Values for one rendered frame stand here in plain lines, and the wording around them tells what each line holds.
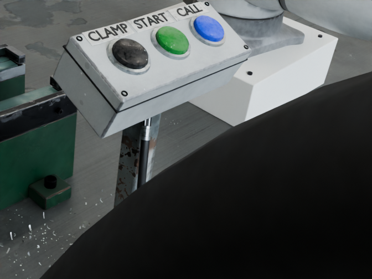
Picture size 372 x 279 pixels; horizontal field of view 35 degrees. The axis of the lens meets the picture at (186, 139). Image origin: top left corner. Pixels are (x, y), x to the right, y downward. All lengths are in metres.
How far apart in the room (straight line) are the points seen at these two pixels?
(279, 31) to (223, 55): 0.49
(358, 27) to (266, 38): 0.18
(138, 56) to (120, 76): 0.02
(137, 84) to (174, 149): 0.40
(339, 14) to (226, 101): 0.21
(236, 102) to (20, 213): 0.38
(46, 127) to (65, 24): 0.52
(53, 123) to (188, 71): 0.25
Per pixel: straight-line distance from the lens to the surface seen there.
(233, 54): 0.54
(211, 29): 0.54
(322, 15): 0.87
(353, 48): 1.34
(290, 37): 1.02
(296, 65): 0.98
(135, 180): 0.58
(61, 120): 0.70
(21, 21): 1.19
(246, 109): 0.90
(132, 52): 0.47
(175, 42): 0.50
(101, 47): 0.47
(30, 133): 0.68
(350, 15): 0.85
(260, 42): 0.97
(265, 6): 0.93
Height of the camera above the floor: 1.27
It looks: 33 degrees down
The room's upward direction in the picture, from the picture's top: 11 degrees clockwise
